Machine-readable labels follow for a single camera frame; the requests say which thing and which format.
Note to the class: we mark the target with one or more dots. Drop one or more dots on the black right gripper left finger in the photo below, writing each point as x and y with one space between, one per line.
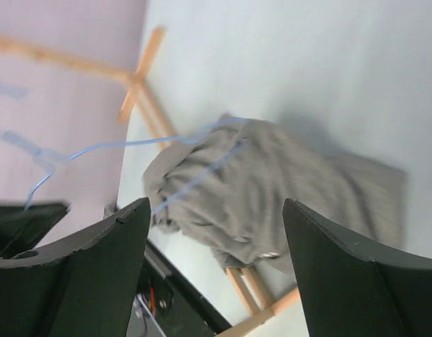
81 285

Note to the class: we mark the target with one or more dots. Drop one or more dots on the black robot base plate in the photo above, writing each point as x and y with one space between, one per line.
167 304

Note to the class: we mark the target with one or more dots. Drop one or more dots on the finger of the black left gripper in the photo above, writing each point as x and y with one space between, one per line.
22 229

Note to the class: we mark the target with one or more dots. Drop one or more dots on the wooden clothes rack frame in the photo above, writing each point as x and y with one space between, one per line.
246 281

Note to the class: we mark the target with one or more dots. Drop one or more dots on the blue wire hanger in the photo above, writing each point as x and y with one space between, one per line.
47 158

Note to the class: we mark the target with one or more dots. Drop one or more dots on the grey adidas t shirt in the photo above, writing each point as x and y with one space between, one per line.
227 192

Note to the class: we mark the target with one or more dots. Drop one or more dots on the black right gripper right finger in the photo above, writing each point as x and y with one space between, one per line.
351 285

